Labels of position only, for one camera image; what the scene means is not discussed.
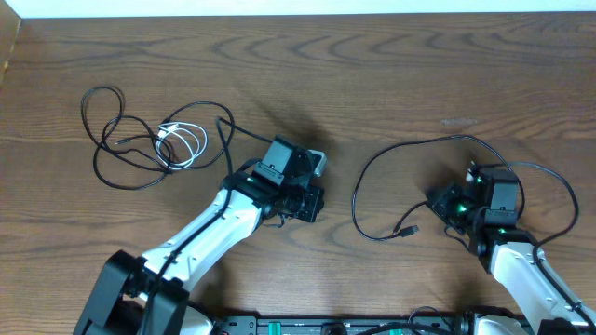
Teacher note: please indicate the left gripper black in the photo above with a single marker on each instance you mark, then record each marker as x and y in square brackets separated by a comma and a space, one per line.
[316, 205]

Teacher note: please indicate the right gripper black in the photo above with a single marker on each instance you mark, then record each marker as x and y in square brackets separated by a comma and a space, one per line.
[443, 196]

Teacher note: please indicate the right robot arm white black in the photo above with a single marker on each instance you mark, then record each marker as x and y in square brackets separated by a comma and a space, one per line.
[484, 208]

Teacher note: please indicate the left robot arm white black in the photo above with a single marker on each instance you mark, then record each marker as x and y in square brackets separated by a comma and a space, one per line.
[150, 294]

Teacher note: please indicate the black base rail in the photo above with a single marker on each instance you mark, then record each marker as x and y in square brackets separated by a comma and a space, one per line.
[421, 320]

